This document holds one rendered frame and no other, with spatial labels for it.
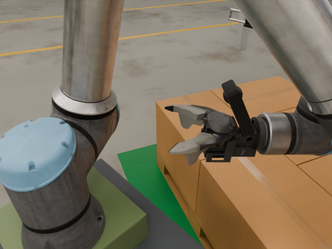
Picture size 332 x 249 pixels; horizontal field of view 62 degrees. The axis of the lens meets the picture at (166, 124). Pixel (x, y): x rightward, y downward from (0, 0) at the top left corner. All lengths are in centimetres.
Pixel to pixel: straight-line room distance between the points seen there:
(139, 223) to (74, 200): 20
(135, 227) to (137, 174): 130
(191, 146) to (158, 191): 141
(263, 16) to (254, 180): 98
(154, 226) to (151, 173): 121
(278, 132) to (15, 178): 49
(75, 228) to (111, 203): 15
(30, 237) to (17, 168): 19
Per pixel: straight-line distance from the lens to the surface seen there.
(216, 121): 57
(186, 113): 60
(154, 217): 84
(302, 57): 39
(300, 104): 61
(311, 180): 137
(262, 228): 113
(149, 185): 193
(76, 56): 58
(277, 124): 59
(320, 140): 63
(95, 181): 84
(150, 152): 218
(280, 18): 37
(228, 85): 53
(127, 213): 74
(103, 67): 59
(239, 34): 427
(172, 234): 81
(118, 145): 228
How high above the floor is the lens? 143
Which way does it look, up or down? 35 degrees down
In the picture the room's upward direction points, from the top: straight up
